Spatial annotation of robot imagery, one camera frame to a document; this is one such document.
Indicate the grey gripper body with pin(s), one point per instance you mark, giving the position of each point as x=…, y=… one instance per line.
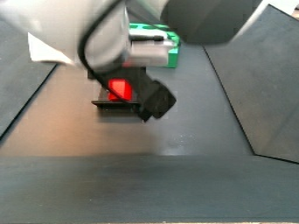
x=149, y=51

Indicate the red hexagon block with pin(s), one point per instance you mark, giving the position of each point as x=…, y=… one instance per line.
x=122, y=87

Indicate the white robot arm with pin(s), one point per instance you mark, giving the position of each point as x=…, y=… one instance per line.
x=59, y=24

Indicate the green shape sorting board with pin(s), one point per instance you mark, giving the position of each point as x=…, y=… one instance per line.
x=146, y=29

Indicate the black cradle stand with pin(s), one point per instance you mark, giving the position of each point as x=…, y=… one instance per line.
x=109, y=99

